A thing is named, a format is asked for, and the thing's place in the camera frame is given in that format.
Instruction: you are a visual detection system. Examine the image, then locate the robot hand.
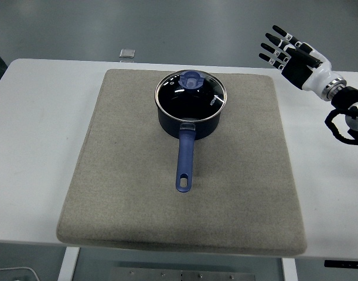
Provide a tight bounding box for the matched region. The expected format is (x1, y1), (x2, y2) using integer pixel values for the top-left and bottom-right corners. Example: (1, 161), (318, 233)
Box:
(258, 25), (342, 93)

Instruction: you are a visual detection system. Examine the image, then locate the glass lid with blue knob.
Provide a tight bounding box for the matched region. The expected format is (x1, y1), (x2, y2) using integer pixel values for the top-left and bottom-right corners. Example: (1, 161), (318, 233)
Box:
(154, 69), (229, 122)

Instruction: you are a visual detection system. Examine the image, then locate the dark blue saucepan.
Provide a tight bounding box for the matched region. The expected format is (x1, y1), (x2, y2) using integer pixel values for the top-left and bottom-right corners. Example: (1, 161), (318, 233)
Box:
(154, 70), (229, 194)

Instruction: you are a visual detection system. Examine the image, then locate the small silver floor plate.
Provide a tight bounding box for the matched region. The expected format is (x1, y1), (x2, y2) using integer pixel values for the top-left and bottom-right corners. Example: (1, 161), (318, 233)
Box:
(119, 48), (136, 60)

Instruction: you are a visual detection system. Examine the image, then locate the black table control panel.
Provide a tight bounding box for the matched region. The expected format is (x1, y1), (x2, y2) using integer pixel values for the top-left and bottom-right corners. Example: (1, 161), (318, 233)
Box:
(324, 259), (358, 269)

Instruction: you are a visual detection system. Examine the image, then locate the white table leg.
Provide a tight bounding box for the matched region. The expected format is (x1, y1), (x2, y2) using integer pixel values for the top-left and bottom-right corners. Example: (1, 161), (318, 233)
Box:
(281, 257), (298, 281)
(57, 247), (80, 281)

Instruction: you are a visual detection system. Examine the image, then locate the beige fabric mat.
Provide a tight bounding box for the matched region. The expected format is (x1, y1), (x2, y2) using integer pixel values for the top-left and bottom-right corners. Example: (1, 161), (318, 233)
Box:
(55, 68), (308, 255)

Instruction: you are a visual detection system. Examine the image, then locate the grey metal plate with screws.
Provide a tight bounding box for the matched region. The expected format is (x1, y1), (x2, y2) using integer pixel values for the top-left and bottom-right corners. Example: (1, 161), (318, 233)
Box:
(110, 266), (255, 281)

